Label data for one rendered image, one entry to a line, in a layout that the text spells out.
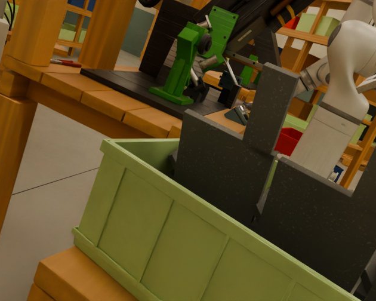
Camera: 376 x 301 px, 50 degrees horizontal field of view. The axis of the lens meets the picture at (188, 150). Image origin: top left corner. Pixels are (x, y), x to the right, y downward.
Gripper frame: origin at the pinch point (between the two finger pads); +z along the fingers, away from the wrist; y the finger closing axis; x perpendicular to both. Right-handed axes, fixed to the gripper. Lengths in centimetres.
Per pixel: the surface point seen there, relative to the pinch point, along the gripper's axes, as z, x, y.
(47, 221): 127, 7, 8
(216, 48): 6.3, 29.8, 1.1
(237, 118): 11.2, 1.2, -12.9
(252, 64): -1.5, 18.1, 13.6
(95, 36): 39, 55, -22
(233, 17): -5.3, 37.4, 4.8
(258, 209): -2, -14, -104
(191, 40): 7.3, 30.5, -30.9
